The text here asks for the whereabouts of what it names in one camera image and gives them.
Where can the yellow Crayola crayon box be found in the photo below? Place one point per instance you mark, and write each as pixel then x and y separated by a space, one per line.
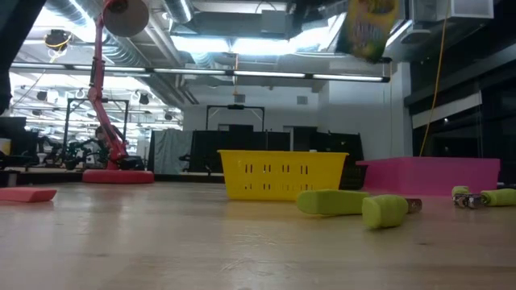
pixel 367 28

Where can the orange eraser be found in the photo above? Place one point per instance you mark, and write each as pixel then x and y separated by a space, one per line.
pixel 24 194

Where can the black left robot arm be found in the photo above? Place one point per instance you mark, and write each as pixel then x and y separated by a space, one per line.
pixel 16 32

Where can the black background robot arm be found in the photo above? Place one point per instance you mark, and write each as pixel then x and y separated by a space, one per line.
pixel 76 153

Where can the black partition screen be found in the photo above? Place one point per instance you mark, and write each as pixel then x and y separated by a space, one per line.
pixel 242 141

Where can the yellow plastic basket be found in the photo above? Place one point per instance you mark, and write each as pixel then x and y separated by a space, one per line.
pixel 282 177

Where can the grey cover cloth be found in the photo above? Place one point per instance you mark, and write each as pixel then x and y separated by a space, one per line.
pixel 169 151

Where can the long light bar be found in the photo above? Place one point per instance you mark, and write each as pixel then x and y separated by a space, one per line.
pixel 193 71

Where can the black plastic basket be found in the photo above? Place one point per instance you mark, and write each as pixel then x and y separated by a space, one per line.
pixel 354 177

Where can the person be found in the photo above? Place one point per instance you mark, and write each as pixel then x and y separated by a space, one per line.
pixel 101 135

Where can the red desk lamp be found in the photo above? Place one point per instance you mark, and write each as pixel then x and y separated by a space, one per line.
pixel 96 92

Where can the pinkish red plastic tray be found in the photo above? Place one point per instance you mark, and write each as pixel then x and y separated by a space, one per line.
pixel 427 175

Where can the black monitor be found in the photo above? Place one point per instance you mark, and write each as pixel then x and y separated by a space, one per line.
pixel 12 133

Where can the black background frame with camera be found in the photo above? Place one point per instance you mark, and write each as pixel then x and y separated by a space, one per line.
pixel 235 107

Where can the tall black background frame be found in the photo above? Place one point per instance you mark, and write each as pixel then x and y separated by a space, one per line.
pixel 80 100

